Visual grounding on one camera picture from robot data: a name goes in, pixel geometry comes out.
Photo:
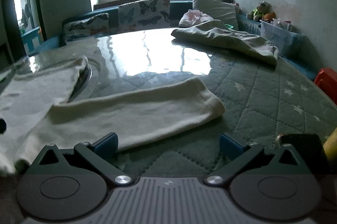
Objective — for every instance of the yellow object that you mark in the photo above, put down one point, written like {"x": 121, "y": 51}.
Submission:
{"x": 332, "y": 147}

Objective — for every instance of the pink cloth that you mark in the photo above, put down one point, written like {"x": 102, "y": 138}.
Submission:
{"x": 193, "y": 16}

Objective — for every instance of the large butterfly print cushion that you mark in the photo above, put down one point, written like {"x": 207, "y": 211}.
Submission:
{"x": 144, "y": 12}

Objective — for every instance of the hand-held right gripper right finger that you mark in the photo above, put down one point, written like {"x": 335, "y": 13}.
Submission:
{"x": 231, "y": 146}

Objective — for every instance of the beige garment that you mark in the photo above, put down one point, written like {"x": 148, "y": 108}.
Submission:
{"x": 223, "y": 34}

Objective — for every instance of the quilted green table cover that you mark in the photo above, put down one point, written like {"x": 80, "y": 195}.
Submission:
{"x": 263, "y": 97}

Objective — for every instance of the hanging dark clothes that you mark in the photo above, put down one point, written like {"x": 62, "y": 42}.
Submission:
{"x": 25, "y": 12}

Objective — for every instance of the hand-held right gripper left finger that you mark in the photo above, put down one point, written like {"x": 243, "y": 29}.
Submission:
{"x": 106, "y": 144}

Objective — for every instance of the dark door frame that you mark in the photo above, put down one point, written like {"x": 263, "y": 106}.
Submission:
{"x": 6, "y": 16}

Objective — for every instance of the green bowl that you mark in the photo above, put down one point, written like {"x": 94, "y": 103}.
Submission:
{"x": 229, "y": 26}

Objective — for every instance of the red plastic stool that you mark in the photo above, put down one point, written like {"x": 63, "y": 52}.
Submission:
{"x": 327, "y": 82}

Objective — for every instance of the white pillow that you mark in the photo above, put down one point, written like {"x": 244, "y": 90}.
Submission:
{"x": 218, "y": 9}

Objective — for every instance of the teal table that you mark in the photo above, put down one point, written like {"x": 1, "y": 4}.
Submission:
{"x": 30, "y": 38}

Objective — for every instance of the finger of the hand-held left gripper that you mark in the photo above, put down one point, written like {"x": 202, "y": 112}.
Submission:
{"x": 2, "y": 125}

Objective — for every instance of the orange plush toy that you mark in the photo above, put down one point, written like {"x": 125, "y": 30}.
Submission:
{"x": 270, "y": 16}

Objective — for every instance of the small butterfly print cushion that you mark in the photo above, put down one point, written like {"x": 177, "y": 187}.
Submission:
{"x": 87, "y": 24}

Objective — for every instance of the black phone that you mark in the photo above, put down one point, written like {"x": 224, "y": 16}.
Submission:
{"x": 302, "y": 142}

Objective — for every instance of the cream garment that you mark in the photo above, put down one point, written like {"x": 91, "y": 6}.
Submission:
{"x": 131, "y": 113}

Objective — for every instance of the bear plush toy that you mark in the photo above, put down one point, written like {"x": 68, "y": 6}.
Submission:
{"x": 259, "y": 10}

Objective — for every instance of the clear plastic storage box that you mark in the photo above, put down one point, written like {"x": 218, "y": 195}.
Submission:
{"x": 279, "y": 34}

